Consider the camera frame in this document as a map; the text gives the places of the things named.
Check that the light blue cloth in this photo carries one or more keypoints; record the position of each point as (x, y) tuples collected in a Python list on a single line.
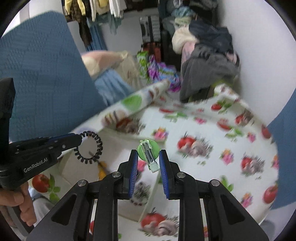
[(111, 87)]

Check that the pile of dark clothes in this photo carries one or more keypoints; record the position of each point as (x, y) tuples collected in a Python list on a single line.
[(207, 55)]

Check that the blue pillow right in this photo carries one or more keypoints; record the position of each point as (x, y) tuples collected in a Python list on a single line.
[(283, 131)]

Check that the hanging yellow white clothes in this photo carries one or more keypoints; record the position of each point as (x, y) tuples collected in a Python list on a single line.
[(91, 9)]

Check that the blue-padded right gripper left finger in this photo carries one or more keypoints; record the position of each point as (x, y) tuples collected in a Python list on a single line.
[(128, 176)]

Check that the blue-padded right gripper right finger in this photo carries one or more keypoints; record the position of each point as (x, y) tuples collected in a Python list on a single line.
[(169, 171)]

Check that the left hand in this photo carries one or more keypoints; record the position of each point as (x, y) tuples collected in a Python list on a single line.
[(21, 199)]

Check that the blue pillow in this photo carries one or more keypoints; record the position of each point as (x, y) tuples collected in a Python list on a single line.
[(283, 131), (54, 91)]

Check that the orange pendant jewelry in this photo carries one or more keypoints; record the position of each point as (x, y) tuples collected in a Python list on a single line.
[(102, 166)]

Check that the white cardboard box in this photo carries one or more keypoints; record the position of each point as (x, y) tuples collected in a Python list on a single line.
[(116, 149)]

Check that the purple green floral bag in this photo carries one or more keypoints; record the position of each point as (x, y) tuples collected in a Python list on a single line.
[(153, 71)]

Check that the fruit-print tablecloth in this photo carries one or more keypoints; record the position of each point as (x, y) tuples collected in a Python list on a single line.
[(218, 138)]

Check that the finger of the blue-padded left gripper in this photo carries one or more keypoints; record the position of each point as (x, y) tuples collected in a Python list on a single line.
[(67, 143), (64, 139)]

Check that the green round hair clip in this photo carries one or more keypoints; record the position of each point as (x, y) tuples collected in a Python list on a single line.
[(148, 150)]

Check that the blue pillow left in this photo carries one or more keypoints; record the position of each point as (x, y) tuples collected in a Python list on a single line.
[(54, 91)]

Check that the beige pink cushion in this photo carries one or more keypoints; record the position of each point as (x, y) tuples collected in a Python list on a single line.
[(126, 65)]

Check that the black grey suitcase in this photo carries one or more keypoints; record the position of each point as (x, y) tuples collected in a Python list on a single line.
[(150, 28)]

